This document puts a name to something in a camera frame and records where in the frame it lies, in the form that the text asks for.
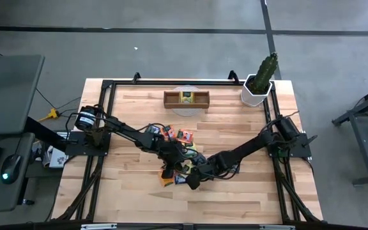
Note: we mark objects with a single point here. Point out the wooden tea organizer box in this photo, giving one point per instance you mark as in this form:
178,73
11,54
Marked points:
187,105

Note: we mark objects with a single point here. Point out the black computer mouse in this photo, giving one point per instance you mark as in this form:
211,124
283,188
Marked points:
10,167

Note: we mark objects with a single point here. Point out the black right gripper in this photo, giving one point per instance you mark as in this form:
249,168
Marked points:
217,164

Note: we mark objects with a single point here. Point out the lemon lime tea bag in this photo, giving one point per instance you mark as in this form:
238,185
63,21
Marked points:
193,147
186,96
187,167

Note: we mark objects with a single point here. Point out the black frame clamp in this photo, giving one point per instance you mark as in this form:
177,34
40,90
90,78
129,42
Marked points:
233,76
136,77

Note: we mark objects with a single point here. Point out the black metal table frame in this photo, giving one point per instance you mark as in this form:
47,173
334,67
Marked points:
203,82

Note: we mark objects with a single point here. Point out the black desk caster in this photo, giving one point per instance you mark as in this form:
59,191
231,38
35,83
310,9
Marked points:
27,202

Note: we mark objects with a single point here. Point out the black slanted desk strut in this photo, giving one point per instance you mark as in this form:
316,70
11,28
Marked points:
43,134

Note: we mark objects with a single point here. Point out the dark grey desk panel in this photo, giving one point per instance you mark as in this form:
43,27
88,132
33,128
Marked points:
8,92

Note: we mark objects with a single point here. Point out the dark metal cart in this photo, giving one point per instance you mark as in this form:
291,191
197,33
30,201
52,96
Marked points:
365,143

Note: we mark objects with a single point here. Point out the white printed carton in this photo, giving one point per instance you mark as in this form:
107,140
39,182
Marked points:
57,158

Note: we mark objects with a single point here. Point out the silver bracket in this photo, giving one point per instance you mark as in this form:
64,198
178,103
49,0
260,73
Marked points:
98,226
276,227

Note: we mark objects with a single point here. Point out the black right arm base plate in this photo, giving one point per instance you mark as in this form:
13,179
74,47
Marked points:
302,149

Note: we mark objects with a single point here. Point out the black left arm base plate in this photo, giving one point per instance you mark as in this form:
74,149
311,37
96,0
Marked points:
75,147

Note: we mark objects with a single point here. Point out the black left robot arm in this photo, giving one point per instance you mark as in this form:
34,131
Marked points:
129,131

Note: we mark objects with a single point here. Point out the round clear turntable disc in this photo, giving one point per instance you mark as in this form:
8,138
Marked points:
187,112

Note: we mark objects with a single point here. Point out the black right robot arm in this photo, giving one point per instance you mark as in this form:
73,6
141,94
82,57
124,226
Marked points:
251,145

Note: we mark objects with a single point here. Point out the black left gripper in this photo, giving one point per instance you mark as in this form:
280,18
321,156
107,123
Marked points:
171,153

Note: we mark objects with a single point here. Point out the yellow power plug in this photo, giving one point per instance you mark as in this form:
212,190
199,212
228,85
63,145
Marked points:
53,113

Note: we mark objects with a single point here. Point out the green cactus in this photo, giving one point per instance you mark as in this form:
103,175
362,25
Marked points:
265,72

